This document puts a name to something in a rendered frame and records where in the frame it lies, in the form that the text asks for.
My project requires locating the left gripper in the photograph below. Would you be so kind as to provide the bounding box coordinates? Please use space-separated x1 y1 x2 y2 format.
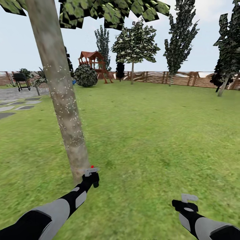
82 172 99 186

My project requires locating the pesticide atomizer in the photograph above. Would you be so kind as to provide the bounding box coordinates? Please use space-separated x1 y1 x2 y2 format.
93 182 99 188

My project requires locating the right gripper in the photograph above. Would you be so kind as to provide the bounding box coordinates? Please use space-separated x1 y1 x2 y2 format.
172 200 199 213

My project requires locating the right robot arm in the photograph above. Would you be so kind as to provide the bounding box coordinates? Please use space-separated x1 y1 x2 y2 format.
172 193 240 240

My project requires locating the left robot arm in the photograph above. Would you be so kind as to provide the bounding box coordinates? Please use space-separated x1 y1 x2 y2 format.
0 167 100 240

